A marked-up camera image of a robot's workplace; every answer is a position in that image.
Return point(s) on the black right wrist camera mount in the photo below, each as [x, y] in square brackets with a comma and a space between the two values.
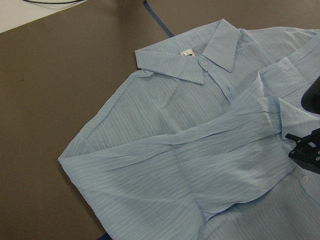
[310, 101]

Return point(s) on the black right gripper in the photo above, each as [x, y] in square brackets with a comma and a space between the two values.
[306, 152]

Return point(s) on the light blue button-up shirt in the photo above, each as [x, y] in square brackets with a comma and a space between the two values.
[193, 146]

